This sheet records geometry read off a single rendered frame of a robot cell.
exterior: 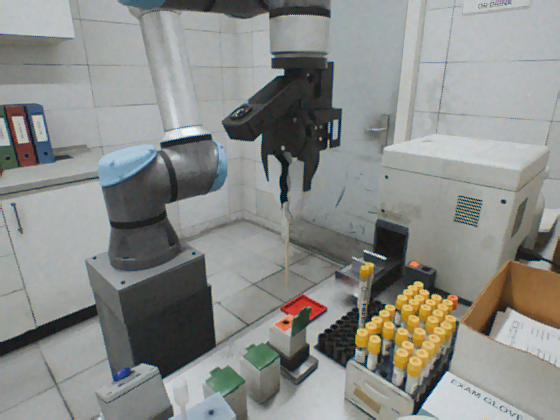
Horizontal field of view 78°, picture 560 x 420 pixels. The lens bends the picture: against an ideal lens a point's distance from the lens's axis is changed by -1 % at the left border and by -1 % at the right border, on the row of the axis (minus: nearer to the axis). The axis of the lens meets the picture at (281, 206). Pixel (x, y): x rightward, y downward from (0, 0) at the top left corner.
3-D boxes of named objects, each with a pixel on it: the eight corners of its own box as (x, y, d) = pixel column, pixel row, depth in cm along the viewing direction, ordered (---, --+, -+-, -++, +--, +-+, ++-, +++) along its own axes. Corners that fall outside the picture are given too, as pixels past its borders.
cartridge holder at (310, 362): (279, 339, 64) (279, 323, 63) (318, 366, 58) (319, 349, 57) (257, 355, 60) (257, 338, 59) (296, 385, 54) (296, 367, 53)
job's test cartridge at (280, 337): (285, 341, 61) (285, 311, 59) (306, 355, 58) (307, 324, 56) (269, 353, 59) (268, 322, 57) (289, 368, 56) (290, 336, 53)
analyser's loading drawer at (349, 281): (382, 254, 90) (384, 236, 88) (406, 263, 86) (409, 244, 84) (334, 286, 77) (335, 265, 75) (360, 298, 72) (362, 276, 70)
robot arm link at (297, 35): (304, 12, 38) (252, 20, 43) (303, 58, 40) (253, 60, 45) (343, 20, 43) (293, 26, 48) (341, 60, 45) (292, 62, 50)
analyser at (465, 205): (419, 232, 108) (434, 133, 98) (521, 262, 90) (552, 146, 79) (364, 268, 88) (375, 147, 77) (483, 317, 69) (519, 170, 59)
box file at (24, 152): (28, 157, 207) (14, 103, 196) (37, 165, 189) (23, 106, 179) (13, 159, 202) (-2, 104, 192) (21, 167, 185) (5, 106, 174)
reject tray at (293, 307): (302, 296, 76) (302, 293, 76) (327, 310, 72) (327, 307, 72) (280, 310, 72) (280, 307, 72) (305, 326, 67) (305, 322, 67)
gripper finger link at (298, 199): (330, 215, 52) (331, 151, 49) (304, 226, 48) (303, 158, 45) (313, 210, 54) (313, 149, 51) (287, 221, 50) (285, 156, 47)
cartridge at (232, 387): (227, 396, 52) (225, 361, 50) (248, 415, 49) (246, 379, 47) (205, 412, 50) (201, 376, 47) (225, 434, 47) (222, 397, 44)
